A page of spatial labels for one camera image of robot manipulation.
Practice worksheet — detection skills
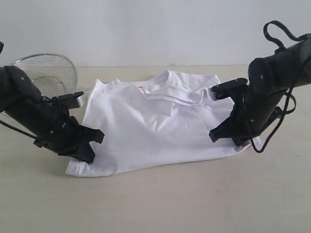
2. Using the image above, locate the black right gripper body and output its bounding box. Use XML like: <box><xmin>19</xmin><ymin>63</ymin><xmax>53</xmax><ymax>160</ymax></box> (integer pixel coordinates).
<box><xmin>209</xmin><ymin>112</ymin><xmax>262</xmax><ymax>146</ymax></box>

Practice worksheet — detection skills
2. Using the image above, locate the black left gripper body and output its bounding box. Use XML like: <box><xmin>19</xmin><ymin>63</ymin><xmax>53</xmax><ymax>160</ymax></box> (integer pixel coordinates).
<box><xmin>34</xmin><ymin>116</ymin><xmax>104</xmax><ymax>155</ymax></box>

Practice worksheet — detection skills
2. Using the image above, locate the white t-shirt red lettering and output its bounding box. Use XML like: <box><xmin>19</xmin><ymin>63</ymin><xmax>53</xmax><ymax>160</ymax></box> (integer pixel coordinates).
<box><xmin>66</xmin><ymin>70</ymin><xmax>250</xmax><ymax>177</ymax></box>

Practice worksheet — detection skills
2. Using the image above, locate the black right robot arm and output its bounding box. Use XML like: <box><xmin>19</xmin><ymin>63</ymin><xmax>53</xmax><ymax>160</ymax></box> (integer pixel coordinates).
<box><xmin>209</xmin><ymin>39</ymin><xmax>311</xmax><ymax>146</ymax></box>

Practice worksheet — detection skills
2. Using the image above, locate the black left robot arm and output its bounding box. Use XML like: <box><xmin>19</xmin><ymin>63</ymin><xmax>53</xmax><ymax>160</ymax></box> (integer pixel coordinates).
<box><xmin>0</xmin><ymin>53</ymin><xmax>104</xmax><ymax>163</ymax></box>

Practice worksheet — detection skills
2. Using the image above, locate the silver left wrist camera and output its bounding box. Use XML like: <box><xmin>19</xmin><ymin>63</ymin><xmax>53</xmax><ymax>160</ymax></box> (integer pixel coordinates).
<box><xmin>52</xmin><ymin>91</ymin><xmax>85</xmax><ymax>109</ymax></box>

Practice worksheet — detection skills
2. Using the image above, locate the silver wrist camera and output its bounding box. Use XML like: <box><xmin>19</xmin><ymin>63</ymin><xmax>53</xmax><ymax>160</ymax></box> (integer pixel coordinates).
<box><xmin>209</xmin><ymin>78</ymin><xmax>248</xmax><ymax>100</ymax></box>
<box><xmin>52</xmin><ymin>91</ymin><xmax>85</xmax><ymax>109</ymax></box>

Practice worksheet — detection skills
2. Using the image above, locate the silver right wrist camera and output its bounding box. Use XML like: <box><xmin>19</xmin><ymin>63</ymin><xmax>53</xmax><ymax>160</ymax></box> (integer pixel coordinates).
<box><xmin>209</xmin><ymin>78</ymin><xmax>248</xmax><ymax>100</ymax></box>

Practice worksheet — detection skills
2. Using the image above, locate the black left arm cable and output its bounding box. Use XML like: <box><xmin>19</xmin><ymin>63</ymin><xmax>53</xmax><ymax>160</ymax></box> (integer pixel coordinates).
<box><xmin>0</xmin><ymin>118</ymin><xmax>37</xmax><ymax>141</ymax></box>

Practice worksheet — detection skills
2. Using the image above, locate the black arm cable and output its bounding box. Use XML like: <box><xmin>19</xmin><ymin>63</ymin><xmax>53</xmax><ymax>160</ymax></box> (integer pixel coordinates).
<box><xmin>0</xmin><ymin>118</ymin><xmax>37</xmax><ymax>141</ymax></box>
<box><xmin>250</xmin><ymin>20</ymin><xmax>311</xmax><ymax>153</ymax></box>

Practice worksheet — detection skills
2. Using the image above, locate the metal wire mesh basket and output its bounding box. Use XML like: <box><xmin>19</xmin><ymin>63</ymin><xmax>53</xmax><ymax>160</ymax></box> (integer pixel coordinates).
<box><xmin>10</xmin><ymin>53</ymin><xmax>78</xmax><ymax>98</ymax></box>

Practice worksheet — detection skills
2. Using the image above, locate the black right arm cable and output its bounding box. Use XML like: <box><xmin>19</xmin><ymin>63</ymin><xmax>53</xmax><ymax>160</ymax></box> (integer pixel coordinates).
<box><xmin>250</xmin><ymin>20</ymin><xmax>311</xmax><ymax>153</ymax></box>

